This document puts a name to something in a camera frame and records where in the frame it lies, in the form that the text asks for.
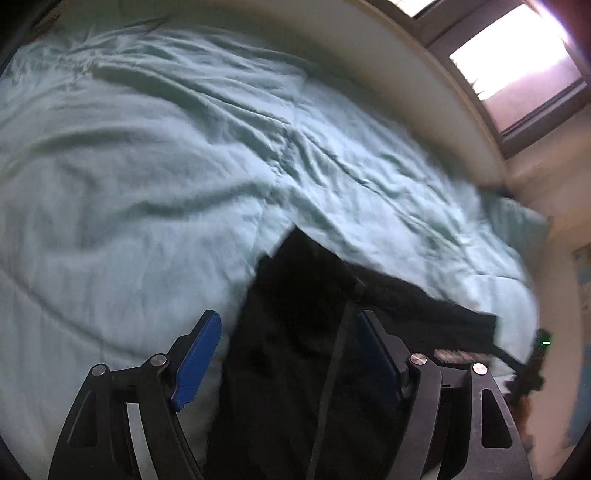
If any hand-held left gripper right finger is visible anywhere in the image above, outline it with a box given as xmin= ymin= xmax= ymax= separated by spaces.
xmin=355 ymin=309 xmax=532 ymax=480

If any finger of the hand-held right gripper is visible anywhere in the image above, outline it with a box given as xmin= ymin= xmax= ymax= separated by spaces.
xmin=490 ymin=342 xmax=528 ymax=371

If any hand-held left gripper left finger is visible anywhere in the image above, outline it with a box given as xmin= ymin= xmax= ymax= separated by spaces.
xmin=47 ymin=310 xmax=222 ymax=480

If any black hooded jacket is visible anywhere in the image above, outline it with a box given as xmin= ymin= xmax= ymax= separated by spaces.
xmin=205 ymin=226 xmax=502 ymax=480

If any light teal pillow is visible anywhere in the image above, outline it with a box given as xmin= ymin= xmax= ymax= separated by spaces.
xmin=485 ymin=194 xmax=551 ymax=243

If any light teal duvet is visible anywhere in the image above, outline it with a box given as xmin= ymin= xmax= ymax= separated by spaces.
xmin=0 ymin=14 xmax=541 ymax=480

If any grey framed window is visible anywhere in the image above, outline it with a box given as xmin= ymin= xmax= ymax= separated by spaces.
xmin=369 ymin=0 xmax=591 ymax=158

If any beige window sill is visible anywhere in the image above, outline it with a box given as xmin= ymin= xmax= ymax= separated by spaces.
xmin=295 ymin=0 xmax=509 ymax=185

